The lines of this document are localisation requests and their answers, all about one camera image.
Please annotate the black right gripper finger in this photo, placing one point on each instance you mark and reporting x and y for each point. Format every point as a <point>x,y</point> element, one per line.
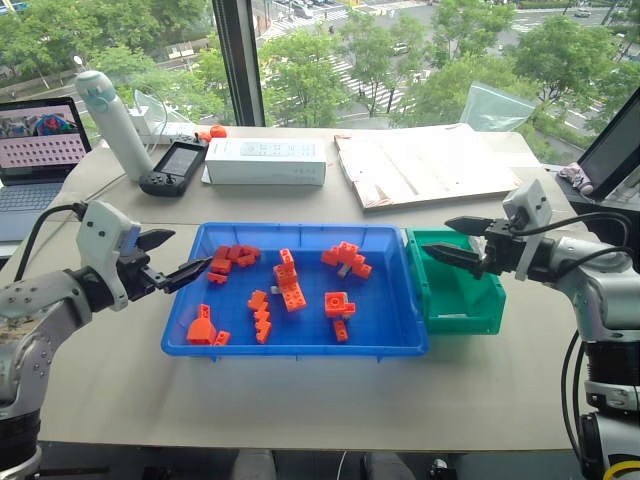
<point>470,224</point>
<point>455,257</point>

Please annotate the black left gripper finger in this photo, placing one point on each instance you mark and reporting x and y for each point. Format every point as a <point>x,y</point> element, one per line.
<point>156,237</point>
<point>185,272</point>

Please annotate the black monitor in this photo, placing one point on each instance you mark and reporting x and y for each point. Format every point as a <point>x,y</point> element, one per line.
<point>612,150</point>

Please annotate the white cardboard box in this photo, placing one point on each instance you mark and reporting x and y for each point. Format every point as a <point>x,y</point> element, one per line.
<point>265,160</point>

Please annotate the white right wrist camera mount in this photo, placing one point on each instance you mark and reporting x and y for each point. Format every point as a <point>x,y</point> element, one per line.
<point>532,205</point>

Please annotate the blue plastic tray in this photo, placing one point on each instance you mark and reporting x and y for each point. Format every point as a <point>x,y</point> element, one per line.
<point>380,310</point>

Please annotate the small orange round object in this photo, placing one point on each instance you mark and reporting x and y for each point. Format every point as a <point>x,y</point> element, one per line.
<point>218,132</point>

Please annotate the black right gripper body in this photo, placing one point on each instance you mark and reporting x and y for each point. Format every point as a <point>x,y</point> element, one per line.
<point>505,252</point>

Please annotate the black handheld game console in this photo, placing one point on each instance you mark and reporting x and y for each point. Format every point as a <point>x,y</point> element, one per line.
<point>172,167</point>

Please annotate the orange plastic bracket part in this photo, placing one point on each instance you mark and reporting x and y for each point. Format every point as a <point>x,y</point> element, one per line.
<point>201,327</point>

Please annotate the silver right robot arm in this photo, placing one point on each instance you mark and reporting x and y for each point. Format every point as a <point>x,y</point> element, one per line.
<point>600,295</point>

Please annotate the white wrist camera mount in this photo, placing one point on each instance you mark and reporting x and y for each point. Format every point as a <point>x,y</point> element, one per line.
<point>100,230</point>
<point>532,205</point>

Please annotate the grey laptop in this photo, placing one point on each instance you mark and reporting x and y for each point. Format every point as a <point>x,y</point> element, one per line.
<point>30,195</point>

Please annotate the white insulated bottle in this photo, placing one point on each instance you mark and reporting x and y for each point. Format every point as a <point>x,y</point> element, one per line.
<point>117,130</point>

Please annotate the light wooden board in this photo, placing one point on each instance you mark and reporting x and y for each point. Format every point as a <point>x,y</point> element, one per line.
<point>425,170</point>

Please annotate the small pink toy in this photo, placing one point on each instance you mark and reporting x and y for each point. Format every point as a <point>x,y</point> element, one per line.
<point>575,177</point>

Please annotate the dark window frame post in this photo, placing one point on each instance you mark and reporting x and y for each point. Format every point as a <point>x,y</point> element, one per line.
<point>240,60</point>

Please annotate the white power strip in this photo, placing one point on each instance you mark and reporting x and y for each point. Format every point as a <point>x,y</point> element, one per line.
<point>160,131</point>

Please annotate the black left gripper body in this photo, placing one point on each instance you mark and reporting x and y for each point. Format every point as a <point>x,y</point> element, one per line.
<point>140,272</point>

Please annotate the green plastic bin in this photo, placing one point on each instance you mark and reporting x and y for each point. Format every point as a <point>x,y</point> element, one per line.
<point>460,295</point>

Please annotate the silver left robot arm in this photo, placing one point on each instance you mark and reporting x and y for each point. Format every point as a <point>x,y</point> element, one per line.
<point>35,300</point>

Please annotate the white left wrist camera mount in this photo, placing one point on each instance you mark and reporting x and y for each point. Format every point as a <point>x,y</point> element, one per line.
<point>100,230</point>

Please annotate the orange jagged plastic part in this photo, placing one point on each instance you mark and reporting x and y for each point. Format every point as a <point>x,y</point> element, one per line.
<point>260,317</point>

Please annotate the clear plastic bag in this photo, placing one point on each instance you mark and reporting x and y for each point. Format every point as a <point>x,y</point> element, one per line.
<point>495,107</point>

